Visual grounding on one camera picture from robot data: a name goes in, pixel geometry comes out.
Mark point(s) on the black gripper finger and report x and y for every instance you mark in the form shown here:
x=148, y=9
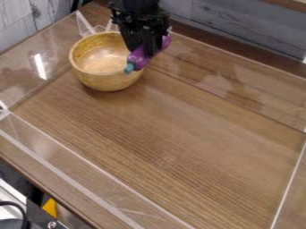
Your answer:
x=132, y=37
x=152, y=40

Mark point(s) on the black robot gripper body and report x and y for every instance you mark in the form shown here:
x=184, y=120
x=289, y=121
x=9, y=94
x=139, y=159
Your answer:
x=139, y=15

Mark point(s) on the purple toy eggplant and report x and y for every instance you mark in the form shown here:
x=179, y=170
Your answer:
x=138, y=59

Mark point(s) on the light wooden bowl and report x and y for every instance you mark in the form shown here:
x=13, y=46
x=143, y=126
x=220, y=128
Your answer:
x=97, y=58

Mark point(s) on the clear acrylic tray walls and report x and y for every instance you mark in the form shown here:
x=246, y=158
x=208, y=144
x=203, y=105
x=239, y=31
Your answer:
x=195, y=149

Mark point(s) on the yellow tag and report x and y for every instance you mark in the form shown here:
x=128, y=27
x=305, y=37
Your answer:
x=49, y=207

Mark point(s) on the black base with screw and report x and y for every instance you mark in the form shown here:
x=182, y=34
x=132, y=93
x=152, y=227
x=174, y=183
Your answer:
x=41, y=220

